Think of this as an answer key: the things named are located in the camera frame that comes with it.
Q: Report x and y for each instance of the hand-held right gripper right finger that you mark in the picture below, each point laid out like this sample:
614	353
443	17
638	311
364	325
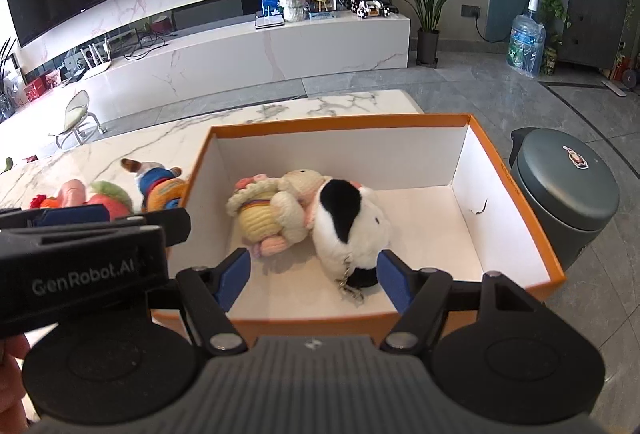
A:
395	279

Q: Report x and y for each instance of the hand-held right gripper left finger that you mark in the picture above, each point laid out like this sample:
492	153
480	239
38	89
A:
234	276

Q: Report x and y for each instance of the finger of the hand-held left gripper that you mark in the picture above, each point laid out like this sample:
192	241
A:
70	215

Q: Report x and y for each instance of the pink and green plush toy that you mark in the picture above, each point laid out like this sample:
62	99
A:
107	199

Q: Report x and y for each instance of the black and white plush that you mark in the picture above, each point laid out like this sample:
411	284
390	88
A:
350	224

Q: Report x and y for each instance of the cream knitted doll plush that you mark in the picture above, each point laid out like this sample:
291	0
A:
280	214

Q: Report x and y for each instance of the orange and blue plush toy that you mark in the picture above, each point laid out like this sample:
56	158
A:
162	189

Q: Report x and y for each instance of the orange cardboard box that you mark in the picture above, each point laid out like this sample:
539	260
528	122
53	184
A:
500	239

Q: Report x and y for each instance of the person's left hand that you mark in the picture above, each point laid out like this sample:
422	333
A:
11	379

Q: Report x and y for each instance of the small white rocking chair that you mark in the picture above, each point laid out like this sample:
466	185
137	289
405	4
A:
75	114

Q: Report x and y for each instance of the red gift box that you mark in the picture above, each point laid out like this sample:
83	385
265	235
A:
42	86

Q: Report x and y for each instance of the white wifi router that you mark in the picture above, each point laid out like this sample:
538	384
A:
97	64

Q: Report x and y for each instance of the dark grey trash bin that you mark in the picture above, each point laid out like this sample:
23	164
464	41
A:
565	189

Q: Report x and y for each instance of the white marble tv cabinet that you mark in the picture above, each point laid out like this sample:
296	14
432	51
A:
280	49

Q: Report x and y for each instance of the silver flat box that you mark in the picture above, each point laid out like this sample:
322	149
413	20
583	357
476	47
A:
270	21

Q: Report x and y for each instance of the blue water jug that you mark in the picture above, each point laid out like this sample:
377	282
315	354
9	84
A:
525	41

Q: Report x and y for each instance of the black and white toy car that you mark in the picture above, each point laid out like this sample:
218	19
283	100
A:
367	5

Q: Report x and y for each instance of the white flower bouquet wrap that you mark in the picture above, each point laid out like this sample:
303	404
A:
292	6

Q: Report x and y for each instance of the potted long-leaf plant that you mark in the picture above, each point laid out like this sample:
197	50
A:
427	4

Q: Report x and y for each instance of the small floor fan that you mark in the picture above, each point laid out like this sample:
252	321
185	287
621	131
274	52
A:
627	79

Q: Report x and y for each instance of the dark grey drawer cabinet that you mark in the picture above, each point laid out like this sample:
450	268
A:
595	24

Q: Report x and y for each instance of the wall power outlet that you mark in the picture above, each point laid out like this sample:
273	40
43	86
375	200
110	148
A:
470	11

